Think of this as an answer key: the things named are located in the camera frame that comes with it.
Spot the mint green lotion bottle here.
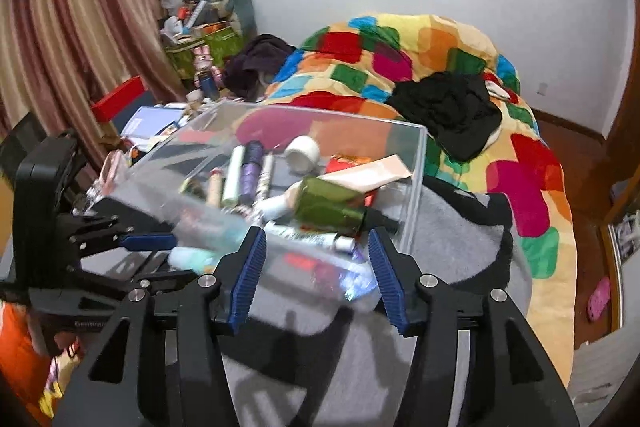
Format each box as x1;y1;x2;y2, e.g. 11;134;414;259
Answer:
167;246;224;275

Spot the pink crocs shoe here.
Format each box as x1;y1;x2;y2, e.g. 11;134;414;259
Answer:
587;277;611;323

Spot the wooden shelf unit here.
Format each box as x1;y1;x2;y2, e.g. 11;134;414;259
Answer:
600;0;639;332

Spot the white toothpaste tube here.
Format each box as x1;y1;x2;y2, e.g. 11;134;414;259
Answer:
264;221;357;253

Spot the dark purple garment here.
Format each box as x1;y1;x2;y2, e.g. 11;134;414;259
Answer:
222;34;296;102

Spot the white small bottle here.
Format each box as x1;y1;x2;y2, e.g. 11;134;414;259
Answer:
256;193;295;222

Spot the purple bottle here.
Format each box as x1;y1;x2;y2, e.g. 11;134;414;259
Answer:
239;141;265;206

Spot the red small box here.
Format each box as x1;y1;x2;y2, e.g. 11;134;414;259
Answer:
326;155;372;173

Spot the white tape roll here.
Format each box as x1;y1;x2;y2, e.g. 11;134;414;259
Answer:
284;135;320;174

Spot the colourful patchwork quilt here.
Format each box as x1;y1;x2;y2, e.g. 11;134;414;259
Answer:
266;13;577;378

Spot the clear plastic storage bin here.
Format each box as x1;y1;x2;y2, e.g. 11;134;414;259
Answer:
94;102;427;308

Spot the striped brown curtain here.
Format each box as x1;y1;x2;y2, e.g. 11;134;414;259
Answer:
1;0;184;161

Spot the red flat box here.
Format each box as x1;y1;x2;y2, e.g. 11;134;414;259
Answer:
91;76;145;124

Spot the black clothing pile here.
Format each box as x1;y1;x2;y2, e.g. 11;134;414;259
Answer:
386;72;502;162

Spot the green dinosaur plush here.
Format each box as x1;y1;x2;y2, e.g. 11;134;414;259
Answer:
206;0;257;42

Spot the green spray bottle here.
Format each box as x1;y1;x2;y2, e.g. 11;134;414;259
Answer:
293;176;399;237

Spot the pale green tube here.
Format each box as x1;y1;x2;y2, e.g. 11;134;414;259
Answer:
221;145;245;208

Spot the green bag of clutter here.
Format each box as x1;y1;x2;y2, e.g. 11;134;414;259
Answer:
160;0;244;81

